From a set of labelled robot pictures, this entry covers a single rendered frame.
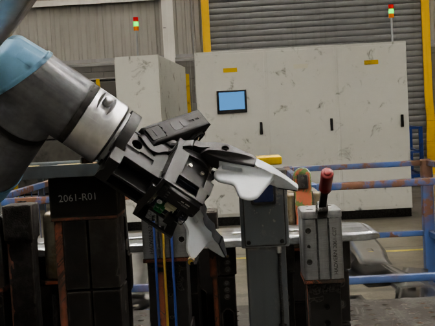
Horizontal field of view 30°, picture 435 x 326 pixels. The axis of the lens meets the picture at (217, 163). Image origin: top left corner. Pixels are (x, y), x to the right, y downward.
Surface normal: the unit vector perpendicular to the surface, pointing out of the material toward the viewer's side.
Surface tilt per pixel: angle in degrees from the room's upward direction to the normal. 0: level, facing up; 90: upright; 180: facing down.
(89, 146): 124
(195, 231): 83
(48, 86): 87
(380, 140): 90
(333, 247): 90
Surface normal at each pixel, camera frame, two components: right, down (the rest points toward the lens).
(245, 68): -0.02, 0.05
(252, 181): 0.00, -0.77
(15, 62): 0.26, -0.14
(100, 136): 0.07, 0.24
